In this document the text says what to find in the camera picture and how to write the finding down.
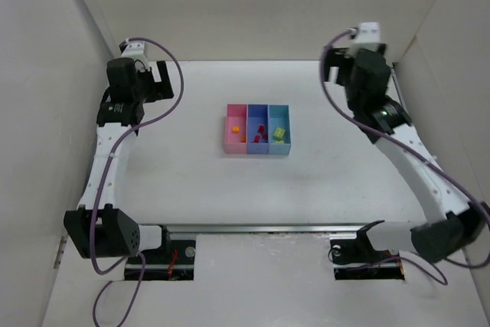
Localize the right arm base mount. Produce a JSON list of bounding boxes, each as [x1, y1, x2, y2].
[[328, 221, 405, 281]]

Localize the pink container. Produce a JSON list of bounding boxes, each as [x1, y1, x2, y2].
[[224, 103, 247, 155]]

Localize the purple cable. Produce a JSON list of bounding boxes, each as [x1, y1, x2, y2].
[[319, 28, 490, 286], [90, 37, 186, 327]]

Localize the dark blue container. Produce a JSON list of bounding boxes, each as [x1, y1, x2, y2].
[[247, 104, 270, 155]]

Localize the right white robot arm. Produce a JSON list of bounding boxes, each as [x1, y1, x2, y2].
[[320, 45, 489, 265]]

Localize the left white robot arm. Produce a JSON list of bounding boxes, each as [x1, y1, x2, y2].
[[64, 57, 174, 260]]

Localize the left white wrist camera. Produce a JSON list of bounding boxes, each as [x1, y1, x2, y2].
[[119, 39, 148, 64]]

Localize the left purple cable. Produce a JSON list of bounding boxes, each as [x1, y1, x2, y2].
[[90, 37, 186, 327]]

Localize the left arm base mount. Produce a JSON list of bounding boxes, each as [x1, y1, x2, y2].
[[123, 224, 196, 281]]

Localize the metal front rail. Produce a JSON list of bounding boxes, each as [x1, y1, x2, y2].
[[114, 221, 441, 238]]

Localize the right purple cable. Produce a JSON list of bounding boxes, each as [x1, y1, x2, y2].
[[319, 28, 490, 286]]

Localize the light blue container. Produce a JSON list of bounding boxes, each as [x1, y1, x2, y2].
[[268, 105, 292, 156]]

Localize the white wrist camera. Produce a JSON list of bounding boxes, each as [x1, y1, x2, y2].
[[119, 39, 148, 64], [348, 22, 381, 56]]

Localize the yellow-green lego block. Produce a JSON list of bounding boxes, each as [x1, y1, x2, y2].
[[273, 127, 286, 141]]

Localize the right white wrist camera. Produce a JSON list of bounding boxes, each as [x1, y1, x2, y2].
[[348, 22, 381, 56]]

